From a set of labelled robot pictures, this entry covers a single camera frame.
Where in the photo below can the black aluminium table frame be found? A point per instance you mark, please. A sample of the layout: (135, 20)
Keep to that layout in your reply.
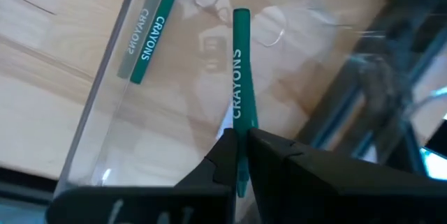
(335, 123)

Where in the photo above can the clear plastic bin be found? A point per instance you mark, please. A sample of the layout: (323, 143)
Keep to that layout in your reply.
(195, 95)

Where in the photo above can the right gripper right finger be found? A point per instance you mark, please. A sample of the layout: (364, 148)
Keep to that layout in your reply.
(331, 196)

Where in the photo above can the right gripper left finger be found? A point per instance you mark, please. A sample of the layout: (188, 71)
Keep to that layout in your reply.
(209, 196)

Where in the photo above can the black pen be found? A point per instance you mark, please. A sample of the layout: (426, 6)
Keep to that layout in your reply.
(157, 32)

